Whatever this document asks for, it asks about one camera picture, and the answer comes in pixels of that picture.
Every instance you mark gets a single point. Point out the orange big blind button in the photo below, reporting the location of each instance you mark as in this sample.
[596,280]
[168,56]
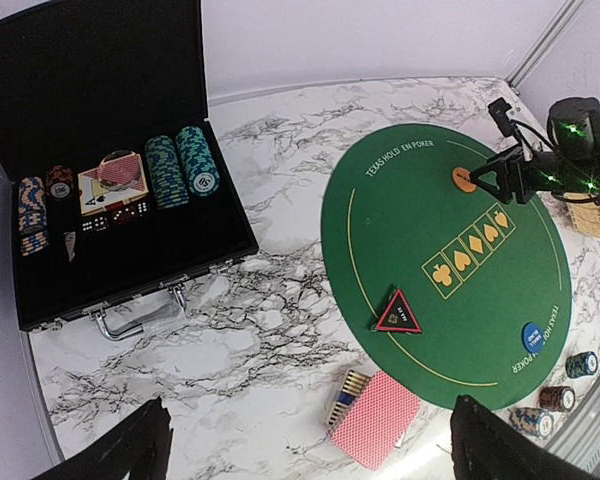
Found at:
[461,179]

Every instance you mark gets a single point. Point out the card decks in case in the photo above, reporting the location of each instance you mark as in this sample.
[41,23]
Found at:
[118,180]

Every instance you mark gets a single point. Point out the woven bamboo tray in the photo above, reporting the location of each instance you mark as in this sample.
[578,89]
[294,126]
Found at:
[584,212]

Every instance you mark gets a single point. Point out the teal chip row in case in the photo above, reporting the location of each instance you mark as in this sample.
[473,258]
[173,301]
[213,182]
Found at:
[200,170]

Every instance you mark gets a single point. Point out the blue tan chip row in case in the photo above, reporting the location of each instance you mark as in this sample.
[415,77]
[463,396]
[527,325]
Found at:
[32,215]

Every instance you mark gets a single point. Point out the blue small blind button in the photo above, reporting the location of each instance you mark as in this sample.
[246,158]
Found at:
[532,337]

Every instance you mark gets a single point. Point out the dice in case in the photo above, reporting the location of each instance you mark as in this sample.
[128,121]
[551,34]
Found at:
[114,218]

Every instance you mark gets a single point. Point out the round green poker mat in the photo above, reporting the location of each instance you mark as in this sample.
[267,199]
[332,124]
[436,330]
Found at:
[474,270]

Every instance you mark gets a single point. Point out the right aluminium frame post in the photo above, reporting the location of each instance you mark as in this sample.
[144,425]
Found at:
[560,22]

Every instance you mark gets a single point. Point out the blue white chip stack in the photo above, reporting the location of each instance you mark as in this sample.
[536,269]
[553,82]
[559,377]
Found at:
[532,421]

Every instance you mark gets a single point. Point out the green chip row in case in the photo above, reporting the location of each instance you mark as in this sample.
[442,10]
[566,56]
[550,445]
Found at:
[165,173]

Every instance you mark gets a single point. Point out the black red triangle dealer button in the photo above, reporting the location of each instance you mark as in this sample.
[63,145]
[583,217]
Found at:
[397,316]

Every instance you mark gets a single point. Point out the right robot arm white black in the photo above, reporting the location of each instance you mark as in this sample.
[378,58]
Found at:
[572,128]

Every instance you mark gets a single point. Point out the black poker chip case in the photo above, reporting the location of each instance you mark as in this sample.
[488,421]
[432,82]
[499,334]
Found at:
[78,81]

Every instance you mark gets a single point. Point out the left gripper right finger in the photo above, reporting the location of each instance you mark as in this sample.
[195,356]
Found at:
[485,447]

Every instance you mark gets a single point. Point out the teal black chip stack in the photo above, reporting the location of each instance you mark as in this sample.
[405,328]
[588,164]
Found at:
[581,364]

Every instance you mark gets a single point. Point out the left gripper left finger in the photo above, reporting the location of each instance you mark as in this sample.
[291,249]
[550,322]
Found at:
[138,447]

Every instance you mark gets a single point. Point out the small key in case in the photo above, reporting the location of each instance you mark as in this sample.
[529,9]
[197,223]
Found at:
[70,239]

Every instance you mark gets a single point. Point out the front aluminium rail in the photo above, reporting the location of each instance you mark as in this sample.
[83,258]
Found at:
[577,435]

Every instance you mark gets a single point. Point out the brown black chip stack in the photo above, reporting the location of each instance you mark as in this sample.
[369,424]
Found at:
[557,398]

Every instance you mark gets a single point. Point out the brown chip stack in case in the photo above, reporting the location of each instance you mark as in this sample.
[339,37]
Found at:
[59,182]

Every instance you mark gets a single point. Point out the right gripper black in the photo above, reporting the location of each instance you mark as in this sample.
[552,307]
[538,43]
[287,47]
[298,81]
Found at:
[518,176]

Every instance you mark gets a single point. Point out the red backed card deck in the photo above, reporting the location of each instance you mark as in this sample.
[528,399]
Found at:
[376,421]

